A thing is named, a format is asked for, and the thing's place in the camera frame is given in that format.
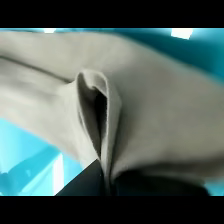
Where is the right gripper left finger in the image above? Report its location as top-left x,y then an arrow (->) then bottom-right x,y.
55,158 -> 107,197

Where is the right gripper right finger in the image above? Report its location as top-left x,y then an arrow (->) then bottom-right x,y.
113,170 -> 210,197

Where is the tan shirt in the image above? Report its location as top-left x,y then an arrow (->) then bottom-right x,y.
0,30 -> 224,188

